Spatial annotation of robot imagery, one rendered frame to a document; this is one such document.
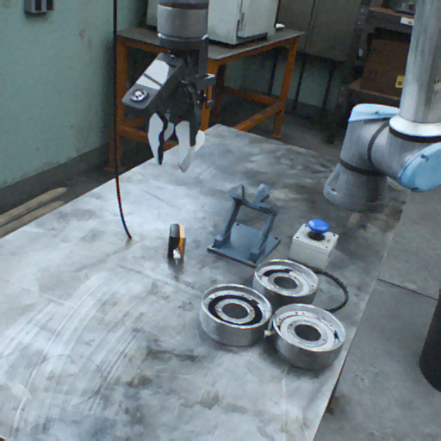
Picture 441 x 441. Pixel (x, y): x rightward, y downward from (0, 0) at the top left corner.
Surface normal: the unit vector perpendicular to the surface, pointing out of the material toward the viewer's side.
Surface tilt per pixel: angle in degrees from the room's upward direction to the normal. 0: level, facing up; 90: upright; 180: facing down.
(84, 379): 0
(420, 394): 0
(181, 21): 91
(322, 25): 90
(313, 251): 90
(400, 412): 0
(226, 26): 90
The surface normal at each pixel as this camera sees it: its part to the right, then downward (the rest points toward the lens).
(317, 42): -0.42, 0.35
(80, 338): 0.15, -0.88
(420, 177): 0.40, 0.58
